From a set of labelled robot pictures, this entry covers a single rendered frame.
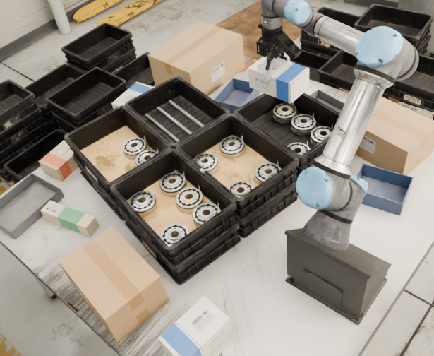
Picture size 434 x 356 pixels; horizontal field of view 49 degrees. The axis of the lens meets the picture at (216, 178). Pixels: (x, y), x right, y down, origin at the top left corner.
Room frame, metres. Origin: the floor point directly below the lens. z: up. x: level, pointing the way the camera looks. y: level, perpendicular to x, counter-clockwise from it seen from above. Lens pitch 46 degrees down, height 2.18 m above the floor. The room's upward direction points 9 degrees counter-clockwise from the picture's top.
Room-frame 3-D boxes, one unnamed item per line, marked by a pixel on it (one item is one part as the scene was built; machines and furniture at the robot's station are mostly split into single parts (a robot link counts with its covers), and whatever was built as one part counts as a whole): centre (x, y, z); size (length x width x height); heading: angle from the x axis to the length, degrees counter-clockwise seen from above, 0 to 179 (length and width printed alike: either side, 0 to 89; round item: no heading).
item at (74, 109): (2.43, 0.68, 0.37); 0.40 x 0.30 x 0.45; 132
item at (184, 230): (1.04, 0.18, 0.86); 0.10 x 0.10 x 0.01
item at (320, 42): (2.91, -0.97, 0.31); 0.40 x 0.30 x 0.34; 42
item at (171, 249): (1.17, 0.17, 0.92); 0.40 x 0.30 x 0.02; 32
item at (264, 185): (1.32, -0.08, 0.92); 0.40 x 0.30 x 0.02; 32
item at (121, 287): (0.94, 0.41, 0.78); 0.30 x 0.22 x 0.16; 35
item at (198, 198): (1.20, 0.11, 0.86); 0.10 x 0.10 x 0.01
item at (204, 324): (0.71, 0.15, 0.74); 0.20 x 0.12 x 0.09; 127
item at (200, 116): (1.66, 0.13, 0.87); 0.40 x 0.30 x 0.11; 32
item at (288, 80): (1.53, -0.30, 1.09); 0.20 x 0.12 x 0.09; 42
